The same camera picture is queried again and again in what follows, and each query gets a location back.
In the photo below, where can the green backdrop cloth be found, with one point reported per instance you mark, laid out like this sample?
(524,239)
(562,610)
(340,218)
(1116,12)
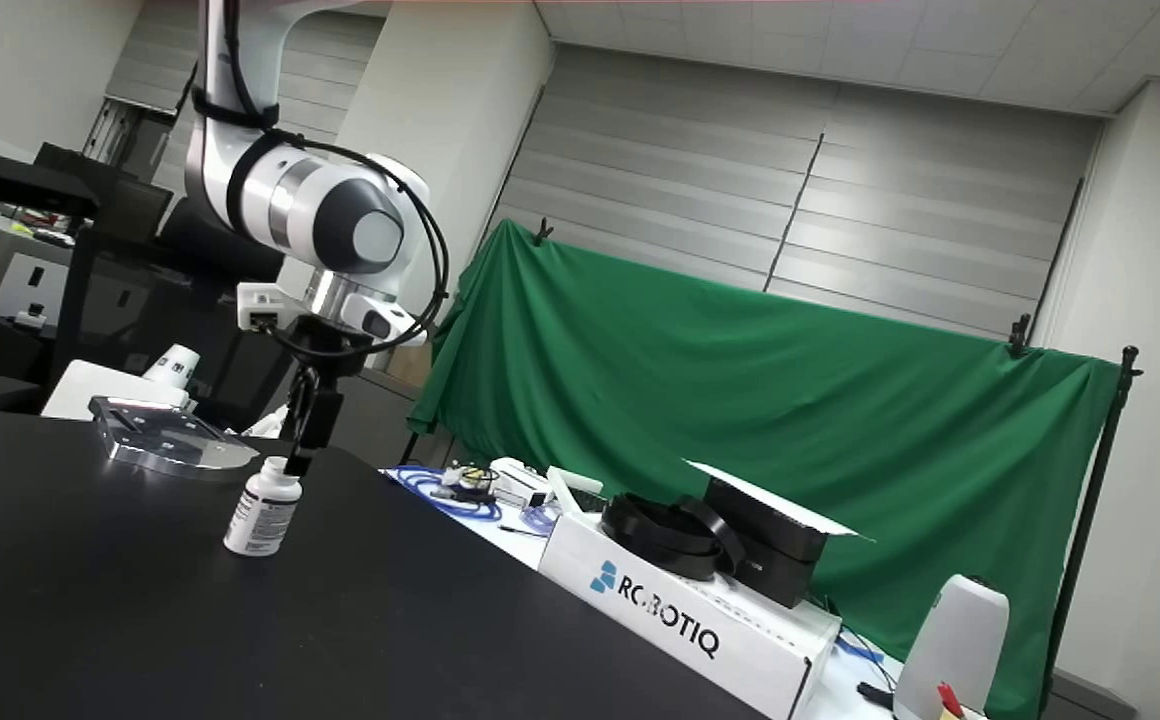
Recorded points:
(766,412)

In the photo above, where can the black foam block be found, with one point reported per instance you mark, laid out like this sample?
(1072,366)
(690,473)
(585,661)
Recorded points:
(766,544)

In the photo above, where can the black gripper in box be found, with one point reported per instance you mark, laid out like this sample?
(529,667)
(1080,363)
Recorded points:
(665,529)

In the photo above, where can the white plastic bottle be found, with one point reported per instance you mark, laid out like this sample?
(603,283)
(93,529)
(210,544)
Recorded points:
(261,513)

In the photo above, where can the white device box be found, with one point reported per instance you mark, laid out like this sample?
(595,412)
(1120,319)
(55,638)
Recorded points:
(113,385)

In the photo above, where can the black desk with monitor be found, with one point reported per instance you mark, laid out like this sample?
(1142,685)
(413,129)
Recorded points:
(5,253)

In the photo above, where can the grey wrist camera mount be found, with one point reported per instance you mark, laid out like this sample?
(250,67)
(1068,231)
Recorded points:
(340,308)

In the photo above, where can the black backdrop stand pole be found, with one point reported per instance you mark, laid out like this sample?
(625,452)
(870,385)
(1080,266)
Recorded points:
(1097,495)

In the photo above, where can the white plastic jug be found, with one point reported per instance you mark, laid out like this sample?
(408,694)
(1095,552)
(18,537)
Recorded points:
(953,644)

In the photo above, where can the white blue packaging clutter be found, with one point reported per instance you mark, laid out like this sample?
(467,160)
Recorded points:
(493,484)

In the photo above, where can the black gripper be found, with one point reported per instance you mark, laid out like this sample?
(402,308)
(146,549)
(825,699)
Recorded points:
(315,400)

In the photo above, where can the white Robotiq cardboard box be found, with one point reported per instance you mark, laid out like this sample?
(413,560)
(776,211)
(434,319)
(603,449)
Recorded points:
(684,620)

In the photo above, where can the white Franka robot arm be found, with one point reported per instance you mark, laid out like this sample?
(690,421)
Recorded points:
(293,186)

